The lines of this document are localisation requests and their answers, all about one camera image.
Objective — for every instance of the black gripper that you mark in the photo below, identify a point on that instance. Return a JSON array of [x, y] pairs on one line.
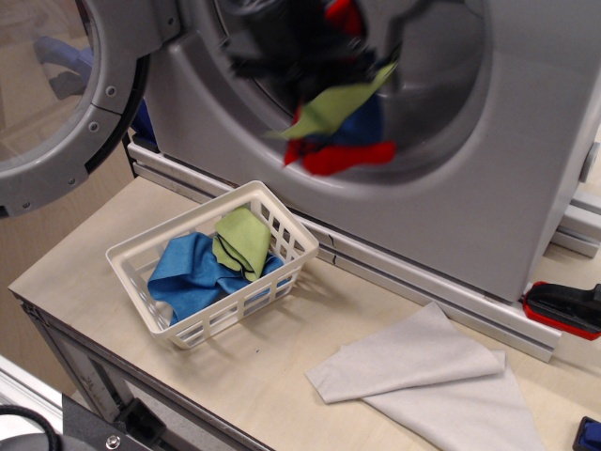
[[306, 46]]

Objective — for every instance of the light green cloth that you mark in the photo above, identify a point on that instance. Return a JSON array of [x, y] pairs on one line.
[[326, 113]]

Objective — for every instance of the blue cloth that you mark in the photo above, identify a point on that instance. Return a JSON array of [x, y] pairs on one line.
[[195, 271], [363, 127]]

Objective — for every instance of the red cloth with black lines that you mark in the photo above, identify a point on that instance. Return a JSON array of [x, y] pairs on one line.
[[319, 157]]

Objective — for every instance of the white plastic basket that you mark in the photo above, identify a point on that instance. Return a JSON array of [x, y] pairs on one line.
[[291, 246]]

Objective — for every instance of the grey toy washing machine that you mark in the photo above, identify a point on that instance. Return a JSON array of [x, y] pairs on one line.
[[494, 106]]

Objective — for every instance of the round washing machine door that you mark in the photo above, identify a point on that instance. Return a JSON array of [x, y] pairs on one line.
[[73, 77]]

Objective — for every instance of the green cloth with black trim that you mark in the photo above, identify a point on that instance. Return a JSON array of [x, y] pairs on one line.
[[242, 243]]

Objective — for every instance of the grey folded cloth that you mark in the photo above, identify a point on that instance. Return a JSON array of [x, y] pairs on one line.
[[428, 377]]

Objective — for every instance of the red black clamp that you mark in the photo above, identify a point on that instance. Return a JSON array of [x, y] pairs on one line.
[[567, 309]]

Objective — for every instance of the blue black clamp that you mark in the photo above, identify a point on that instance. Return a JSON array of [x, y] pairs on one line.
[[588, 437]]

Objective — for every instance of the aluminium profile rail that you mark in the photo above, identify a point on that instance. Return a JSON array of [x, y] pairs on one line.
[[502, 320]]

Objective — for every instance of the black metal bracket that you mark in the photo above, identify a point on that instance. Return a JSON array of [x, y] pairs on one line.
[[139, 431]]

